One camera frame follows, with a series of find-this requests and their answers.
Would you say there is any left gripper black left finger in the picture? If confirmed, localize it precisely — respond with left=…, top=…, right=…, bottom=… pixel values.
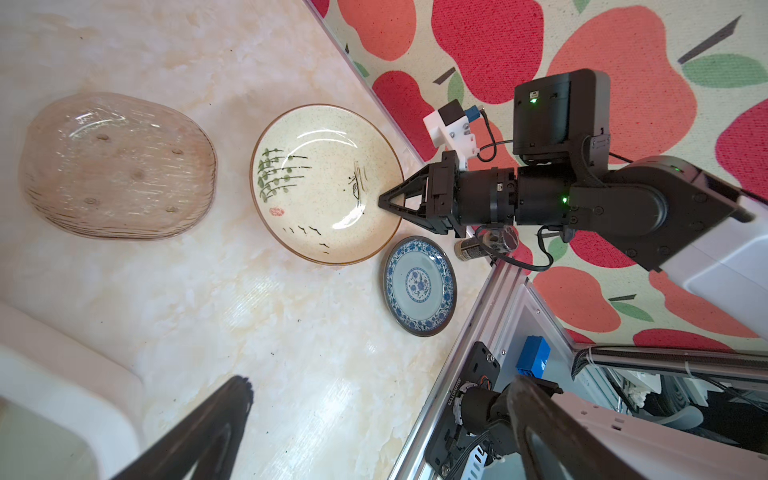
left=115, top=375, right=253, bottom=479

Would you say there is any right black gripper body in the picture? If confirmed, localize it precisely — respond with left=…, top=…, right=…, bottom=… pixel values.
left=424, top=152, right=518, bottom=237

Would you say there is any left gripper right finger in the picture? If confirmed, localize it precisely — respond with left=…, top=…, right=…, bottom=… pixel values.
left=506, top=376, right=642, bottom=479

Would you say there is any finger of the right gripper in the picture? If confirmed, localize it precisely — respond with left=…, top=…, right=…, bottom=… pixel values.
left=378, top=166, right=432, bottom=231

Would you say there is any cream plate with plant drawing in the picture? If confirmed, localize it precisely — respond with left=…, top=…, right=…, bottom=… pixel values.
left=250, top=104, right=404, bottom=265

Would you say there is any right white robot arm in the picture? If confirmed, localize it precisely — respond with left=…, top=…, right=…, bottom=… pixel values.
left=378, top=69, right=767, bottom=337

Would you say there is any white plastic bin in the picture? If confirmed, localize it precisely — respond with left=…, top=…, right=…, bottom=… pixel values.
left=1, top=304, right=144, bottom=479

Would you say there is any small metal cylinder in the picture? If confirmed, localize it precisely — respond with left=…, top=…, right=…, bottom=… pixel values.
left=454, top=226, right=520, bottom=261

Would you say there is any blue object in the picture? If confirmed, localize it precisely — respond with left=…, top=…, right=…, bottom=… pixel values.
left=516, top=336, right=551, bottom=379

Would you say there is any blue patterned plate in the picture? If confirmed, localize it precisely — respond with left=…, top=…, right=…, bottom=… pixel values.
left=381, top=235, right=458, bottom=337

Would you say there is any pink ribbed glass plate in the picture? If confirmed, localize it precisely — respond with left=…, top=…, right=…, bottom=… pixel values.
left=18, top=92, right=217, bottom=240

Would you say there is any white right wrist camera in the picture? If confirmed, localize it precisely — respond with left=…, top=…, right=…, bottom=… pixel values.
left=423, top=99, right=482, bottom=172

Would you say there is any right aluminium frame post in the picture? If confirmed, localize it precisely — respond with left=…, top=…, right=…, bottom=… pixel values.
left=388, top=264, right=526, bottom=479

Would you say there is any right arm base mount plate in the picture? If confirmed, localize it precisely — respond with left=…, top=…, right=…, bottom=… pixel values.
left=425, top=341, right=500, bottom=479

